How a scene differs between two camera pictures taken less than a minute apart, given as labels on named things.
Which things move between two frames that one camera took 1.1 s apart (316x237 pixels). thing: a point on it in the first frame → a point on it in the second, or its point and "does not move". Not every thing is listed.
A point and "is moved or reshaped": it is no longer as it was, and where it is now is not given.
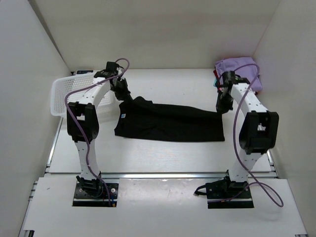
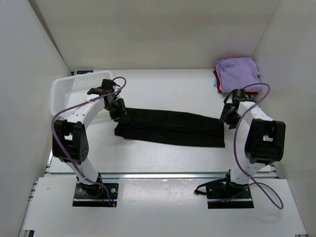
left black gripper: (125, 95) → (122, 111)
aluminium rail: (157, 176) does not move
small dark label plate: (83, 71) does not move
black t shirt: (139, 118) is moved or reshaped
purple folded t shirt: (245, 67) does not move
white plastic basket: (59, 88) does not move
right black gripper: (221, 108) → (231, 124)
